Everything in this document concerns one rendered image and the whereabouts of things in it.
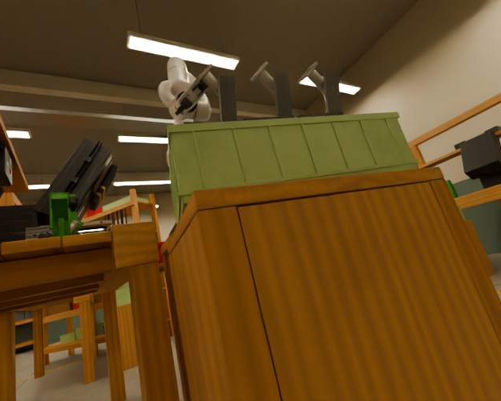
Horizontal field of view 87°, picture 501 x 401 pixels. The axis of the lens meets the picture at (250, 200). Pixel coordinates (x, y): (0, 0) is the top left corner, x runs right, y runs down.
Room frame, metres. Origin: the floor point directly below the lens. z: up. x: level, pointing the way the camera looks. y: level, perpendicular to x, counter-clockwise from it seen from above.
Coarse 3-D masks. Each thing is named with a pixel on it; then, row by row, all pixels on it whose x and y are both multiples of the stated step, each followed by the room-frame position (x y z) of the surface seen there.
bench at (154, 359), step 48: (48, 240) 0.76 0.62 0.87; (96, 240) 0.83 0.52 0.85; (0, 288) 0.76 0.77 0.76; (48, 288) 1.15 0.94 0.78; (96, 288) 1.61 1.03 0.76; (144, 288) 0.91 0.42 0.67; (0, 336) 1.70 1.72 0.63; (144, 336) 0.90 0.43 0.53; (0, 384) 1.70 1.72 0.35; (144, 384) 0.89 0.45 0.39
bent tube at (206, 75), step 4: (212, 64) 0.58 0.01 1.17; (208, 68) 0.58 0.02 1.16; (204, 72) 0.58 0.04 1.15; (208, 72) 0.58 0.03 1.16; (200, 76) 0.57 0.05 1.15; (204, 76) 0.59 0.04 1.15; (208, 76) 0.59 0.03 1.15; (212, 76) 0.59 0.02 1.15; (196, 80) 0.59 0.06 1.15; (204, 80) 0.60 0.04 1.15; (208, 80) 0.59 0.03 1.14; (212, 80) 0.60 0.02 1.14; (216, 80) 0.60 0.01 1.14; (208, 84) 0.60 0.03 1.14; (212, 84) 0.60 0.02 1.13; (216, 84) 0.60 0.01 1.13; (212, 88) 0.61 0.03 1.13; (216, 88) 0.61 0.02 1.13; (216, 92) 0.62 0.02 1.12
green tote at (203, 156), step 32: (192, 128) 0.49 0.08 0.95; (224, 128) 0.51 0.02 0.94; (256, 128) 0.53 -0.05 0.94; (288, 128) 0.56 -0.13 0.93; (320, 128) 0.59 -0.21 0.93; (352, 128) 0.62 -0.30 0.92; (384, 128) 0.65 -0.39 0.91; (192, 160) 0.49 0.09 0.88; (224, 160) 0.51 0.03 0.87; (256, 160) 0.53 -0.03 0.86; (288, 160) 0.55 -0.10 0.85; (320, 160) 0.58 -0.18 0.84; (352, 160) 0.61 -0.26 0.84; (384, 160) 0.64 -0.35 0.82; (416, 160) 0.66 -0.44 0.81; (192, 192) 0.48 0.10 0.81
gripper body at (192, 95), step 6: (192, 84) 0.73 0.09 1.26; (186, 90) 0.73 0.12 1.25; (198, 90) 0.75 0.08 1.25; (204, 90) 0.76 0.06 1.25; (180, 96) 0.73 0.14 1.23; (186, 96) 0.82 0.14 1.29; (192, 96) 0.75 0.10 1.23; (198, 96) 0.76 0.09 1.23; (180, 102) 0.74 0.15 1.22; (192, 102) 0.76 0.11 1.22; (192, 108) 0.85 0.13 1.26
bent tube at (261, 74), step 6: (264, 66) 0.62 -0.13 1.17; (258, 72) 0.62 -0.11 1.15; (264, 72) 0.63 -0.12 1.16; (252, 78) 0.64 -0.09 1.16; (258, 78) 0.64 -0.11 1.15; (264, 78) 0.64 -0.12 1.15; (270, 78) 0.64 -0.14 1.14; (264, 84) 0.66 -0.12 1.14; (270, 84) 0.65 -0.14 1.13; (270, 90) 0.67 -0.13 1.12
